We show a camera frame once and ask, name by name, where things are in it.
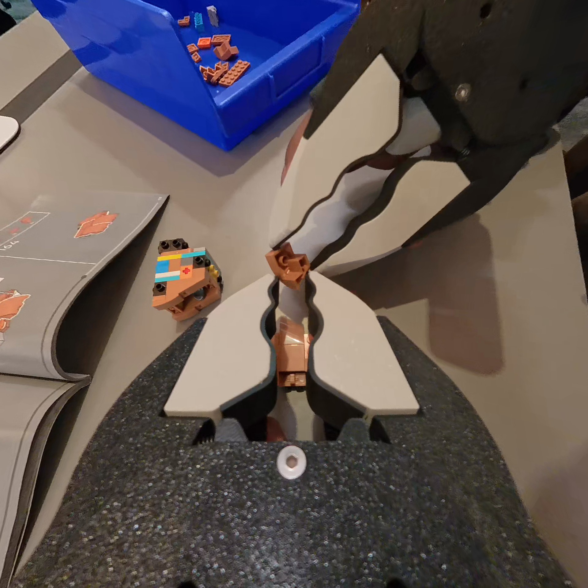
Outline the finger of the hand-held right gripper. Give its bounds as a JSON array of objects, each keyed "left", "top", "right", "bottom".
[
  {"left": 268, "top": 54, "right": 443, "bottom": 250},
  {"left": 311, "top": 157, "right": 472, "bottom": 273}
]

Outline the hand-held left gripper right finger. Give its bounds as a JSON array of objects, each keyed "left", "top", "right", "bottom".
[{"left": 306, "top": 271, "right": 421, "bottom": 441}]

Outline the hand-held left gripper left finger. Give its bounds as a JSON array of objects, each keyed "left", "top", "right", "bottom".
[{"left": 163, "top": 274, "right": 281, "bottom": 442}]

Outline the brown grey brick assembly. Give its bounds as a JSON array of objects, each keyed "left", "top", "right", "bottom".
[{"left": 271, "top": 316, "right": 315, "bottom": 392}]

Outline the brown rounded corner brick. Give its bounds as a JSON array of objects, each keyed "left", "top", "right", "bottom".
[{"left": 265, "top": 243, "right": 310, "bottom": 291}]

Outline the blue plastic bin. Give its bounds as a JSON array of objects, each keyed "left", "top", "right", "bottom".
[{"left": 30, "top": 0, "right": 361, "bottom": 152}]

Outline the colourful striped brick model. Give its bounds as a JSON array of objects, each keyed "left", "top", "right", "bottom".
[{"left": 152, "top": 239, "right": 224, "bottom": 321}]

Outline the person's brown hoodie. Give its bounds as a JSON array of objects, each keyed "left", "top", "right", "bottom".
[{"left": 564, "top": 138, "right": 588, "bottom": 200}]

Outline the grey instruction booklet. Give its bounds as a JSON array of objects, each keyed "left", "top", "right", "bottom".
[{"left": 0, "top": 193, "right": 171, "bottom": 572}]

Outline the white rounded board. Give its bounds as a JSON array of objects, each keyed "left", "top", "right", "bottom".
[{"left": 0, "top": 116, "right": 20, "bottom": 152}]

